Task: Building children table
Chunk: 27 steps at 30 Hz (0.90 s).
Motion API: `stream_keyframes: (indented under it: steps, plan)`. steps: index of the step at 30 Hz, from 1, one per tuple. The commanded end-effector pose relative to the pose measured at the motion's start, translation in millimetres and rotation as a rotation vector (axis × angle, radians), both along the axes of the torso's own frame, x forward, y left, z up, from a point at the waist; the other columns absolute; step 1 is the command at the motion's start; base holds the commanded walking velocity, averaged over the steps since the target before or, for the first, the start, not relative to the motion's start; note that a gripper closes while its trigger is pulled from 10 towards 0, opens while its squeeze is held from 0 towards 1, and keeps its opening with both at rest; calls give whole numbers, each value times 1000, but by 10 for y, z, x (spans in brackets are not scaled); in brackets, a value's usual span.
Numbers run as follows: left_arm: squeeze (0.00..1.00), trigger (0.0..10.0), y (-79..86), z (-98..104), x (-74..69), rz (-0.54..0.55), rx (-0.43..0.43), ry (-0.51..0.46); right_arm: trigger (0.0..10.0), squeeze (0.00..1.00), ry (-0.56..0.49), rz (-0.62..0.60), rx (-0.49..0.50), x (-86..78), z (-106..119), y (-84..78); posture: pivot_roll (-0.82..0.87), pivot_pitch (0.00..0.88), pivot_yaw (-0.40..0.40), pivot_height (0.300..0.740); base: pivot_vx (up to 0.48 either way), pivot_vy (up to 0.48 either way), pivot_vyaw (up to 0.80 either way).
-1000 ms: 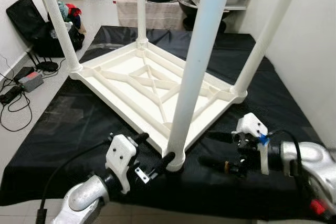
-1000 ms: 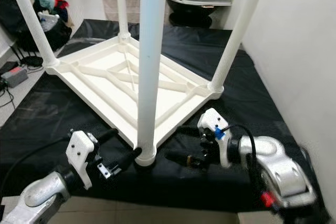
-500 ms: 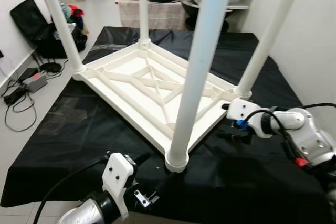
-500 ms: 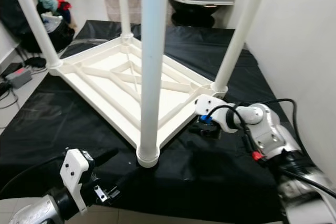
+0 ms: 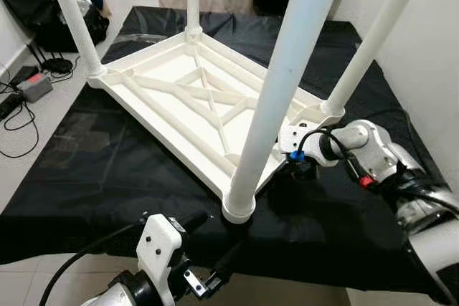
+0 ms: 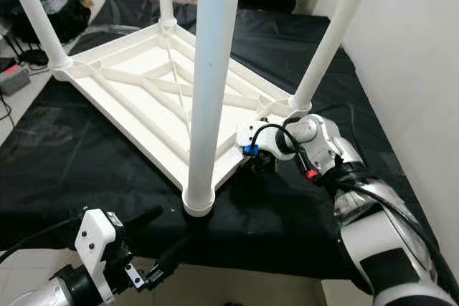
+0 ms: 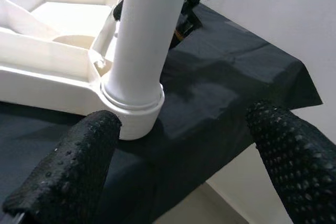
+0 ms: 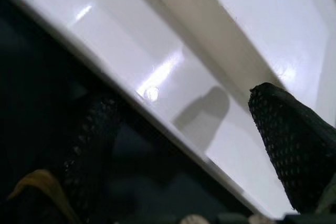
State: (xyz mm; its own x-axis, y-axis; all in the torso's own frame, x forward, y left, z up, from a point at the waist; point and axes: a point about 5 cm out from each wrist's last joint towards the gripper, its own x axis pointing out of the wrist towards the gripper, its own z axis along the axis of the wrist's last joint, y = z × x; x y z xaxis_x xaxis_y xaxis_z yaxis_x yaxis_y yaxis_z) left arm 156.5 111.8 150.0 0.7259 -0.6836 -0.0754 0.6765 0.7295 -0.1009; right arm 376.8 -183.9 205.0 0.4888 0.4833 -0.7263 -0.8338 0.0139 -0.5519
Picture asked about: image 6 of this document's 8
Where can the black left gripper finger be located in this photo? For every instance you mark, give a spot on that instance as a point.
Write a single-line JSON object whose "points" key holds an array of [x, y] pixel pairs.
{"points": [[140, 218], [173, 259]]}

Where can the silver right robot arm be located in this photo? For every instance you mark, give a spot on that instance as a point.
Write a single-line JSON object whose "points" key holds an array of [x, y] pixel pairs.
{"points": [[323, 134]]}

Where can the black table cloth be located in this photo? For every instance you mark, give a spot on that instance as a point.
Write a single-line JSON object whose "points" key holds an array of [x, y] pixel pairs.
{"points": [[86, 163]]}

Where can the clear tape cross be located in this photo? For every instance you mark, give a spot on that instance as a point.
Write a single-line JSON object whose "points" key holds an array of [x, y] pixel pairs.
{"points": [[61, 130]]}

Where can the white plastic table top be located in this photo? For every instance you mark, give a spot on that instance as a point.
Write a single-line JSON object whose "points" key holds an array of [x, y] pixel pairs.
{"points": [[136, 62]]}

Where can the grey box red label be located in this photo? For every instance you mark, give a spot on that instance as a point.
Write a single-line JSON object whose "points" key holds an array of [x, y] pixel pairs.
{"points": [[14, 80]]}

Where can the black router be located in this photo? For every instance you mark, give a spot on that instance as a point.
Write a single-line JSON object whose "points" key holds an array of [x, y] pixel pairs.
{"points": [[32, 56]]}

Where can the black bag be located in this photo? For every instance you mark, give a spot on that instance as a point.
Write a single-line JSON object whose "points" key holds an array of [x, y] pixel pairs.
{"points": [[68, 23]]}

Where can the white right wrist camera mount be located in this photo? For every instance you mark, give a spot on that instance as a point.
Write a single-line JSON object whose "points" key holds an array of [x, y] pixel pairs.
{"points": [[254, 134]]}

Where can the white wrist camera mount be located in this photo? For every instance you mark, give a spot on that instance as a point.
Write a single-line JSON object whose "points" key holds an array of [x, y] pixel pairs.
{"points": [[97, 238], [254, 134]]}

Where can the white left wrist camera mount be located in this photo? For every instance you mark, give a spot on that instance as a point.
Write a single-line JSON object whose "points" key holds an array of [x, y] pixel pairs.
{"points": [[97, 238]]}

